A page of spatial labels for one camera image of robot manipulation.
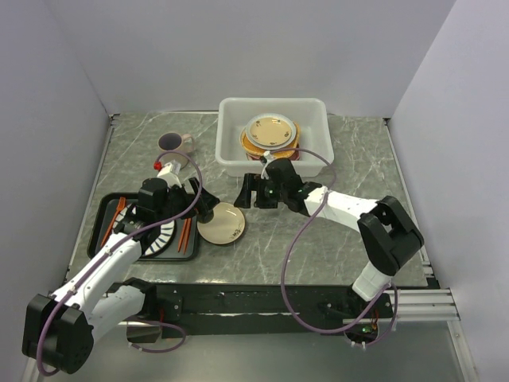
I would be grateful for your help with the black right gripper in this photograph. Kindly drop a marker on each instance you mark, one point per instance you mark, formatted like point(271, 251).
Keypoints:
point(252, 183)

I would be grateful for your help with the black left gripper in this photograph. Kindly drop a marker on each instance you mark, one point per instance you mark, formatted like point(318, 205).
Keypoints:
point(204, 203)

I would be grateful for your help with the white ceramic bowl plate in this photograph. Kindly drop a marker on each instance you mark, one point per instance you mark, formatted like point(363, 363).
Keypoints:
point(296, 135)

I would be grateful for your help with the small beige floral plate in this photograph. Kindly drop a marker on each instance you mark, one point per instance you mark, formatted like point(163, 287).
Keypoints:
point(270, 131)

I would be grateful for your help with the woven bamboo plate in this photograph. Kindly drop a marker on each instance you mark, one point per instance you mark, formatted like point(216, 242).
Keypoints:
point(251, 148)

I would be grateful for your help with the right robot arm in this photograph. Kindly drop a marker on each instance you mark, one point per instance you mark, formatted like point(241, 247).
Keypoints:
point(389, 235)

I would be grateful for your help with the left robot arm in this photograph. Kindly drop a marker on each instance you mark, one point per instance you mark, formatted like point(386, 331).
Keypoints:
point(62, 327)

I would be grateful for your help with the white plastic bin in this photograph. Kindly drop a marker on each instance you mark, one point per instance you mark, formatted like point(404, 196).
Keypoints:
point(237, 114)

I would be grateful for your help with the orange chopstick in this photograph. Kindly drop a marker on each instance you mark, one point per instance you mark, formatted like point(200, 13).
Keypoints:
point(180, 239)
point(186, 235)

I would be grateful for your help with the beige plate, black calligraphy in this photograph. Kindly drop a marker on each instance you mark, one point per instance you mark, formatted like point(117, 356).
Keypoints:
point(226, 226)

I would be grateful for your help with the black serving tray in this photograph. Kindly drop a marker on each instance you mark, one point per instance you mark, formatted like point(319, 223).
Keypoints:
point(104, 215)

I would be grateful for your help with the white blue striped plate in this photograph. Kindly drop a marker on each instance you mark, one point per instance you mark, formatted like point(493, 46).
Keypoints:
point(165, 238)

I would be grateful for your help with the beige ceramic mug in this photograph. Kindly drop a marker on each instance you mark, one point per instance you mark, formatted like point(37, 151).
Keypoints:
point(183, 143)

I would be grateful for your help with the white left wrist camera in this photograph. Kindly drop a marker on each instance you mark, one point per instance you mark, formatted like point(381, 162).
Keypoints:
point(169, 172)

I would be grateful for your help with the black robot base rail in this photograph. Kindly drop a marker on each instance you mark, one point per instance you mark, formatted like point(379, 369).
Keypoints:
point(221, 309)

